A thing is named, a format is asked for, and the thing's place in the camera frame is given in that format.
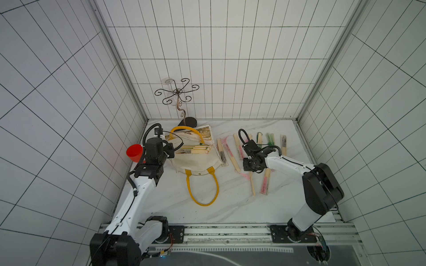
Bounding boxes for light green folding fan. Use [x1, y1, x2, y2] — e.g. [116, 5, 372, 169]
[256, 132, 263, 146]

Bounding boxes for natural wood fan row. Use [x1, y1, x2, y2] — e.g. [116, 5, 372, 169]
[248, 172, 256, 197]

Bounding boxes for green tasselled folding fan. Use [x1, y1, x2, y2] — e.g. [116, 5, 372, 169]
[266, 133, 275, 146]

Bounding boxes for grey pink folding fan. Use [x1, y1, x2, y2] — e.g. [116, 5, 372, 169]
[280, 135, 287, 156]

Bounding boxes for white canvas tote bag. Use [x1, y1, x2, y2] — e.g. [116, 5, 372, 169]
[165, 125, 222, 207]

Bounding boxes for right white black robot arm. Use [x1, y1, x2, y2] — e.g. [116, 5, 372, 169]
[243, 140, 345, 243]

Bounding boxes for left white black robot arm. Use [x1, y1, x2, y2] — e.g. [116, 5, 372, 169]
[89, 137, 174, 266]

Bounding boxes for red plastic goblet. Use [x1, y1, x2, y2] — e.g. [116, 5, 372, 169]
[126, 144, 144, 163]

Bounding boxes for black scrolled metal stand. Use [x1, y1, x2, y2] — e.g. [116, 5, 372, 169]
[154, 78, 200, 128]

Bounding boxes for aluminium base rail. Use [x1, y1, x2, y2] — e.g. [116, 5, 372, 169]
[145, 223, 362, 253]

